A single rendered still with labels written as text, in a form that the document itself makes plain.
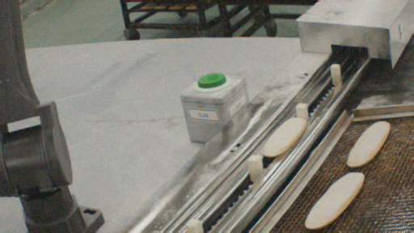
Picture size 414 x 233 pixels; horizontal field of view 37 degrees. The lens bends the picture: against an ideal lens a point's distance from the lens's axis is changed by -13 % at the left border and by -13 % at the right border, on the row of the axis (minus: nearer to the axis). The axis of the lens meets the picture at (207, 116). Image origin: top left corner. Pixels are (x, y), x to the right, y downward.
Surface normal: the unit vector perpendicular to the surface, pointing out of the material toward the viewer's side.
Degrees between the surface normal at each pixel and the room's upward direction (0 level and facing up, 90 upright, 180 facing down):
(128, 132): 0
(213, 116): 90
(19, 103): 68
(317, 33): 90
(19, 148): 43
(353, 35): 90
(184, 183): 0
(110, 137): 0
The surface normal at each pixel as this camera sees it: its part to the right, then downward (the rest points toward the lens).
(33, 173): 0.11, 0.36
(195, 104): -0.50, 0.46
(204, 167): -0.18, -0.88
